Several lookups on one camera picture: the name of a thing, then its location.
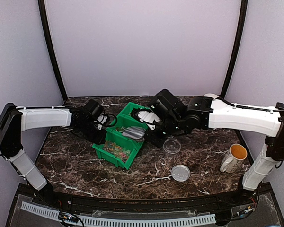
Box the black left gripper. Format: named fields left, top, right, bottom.
left=77, top=120, right=107, bottom=144

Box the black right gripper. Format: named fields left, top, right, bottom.
left=144, top=115, right=185, bottom=148

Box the green bin with lollipops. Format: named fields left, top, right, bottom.
left=106, top=114, right=148, bottom=151

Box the clear plastic cup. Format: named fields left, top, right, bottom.
left=163, top=138, right=181, bottom=158

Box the metal scoop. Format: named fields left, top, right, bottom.
left=122, top=126, right=146, bottom=140

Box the green bin with popsicle candies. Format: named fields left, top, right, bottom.
left=117, top=102, right=148, bottom=129

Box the green bin with star candies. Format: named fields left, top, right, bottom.
left=92, top=137, right=144, bottom=170

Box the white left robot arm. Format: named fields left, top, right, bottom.
left=0, top=99, right=116, bottom=206

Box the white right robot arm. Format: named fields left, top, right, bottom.
left=130, top=89, right=284, bottom=205

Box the clear round plastic lid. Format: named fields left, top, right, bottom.
left=171, top=165, right=191, bottom=182

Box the white mug orange inside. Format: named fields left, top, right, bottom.
left=220, top=144, right=248, bottom=173

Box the grey slotted cable duct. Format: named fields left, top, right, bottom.
left=20, top=202, right=216, bottom=227

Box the left black frame post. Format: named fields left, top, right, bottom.
left=38, top=0, right=68, bottom=102

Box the black frame post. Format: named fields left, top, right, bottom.
left=38, top=0, right=68, bottom=102
left=220, top=0, right=248, bottom=98

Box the right black frame post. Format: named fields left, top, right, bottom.
left=220, top=0, right=248, bottom=98

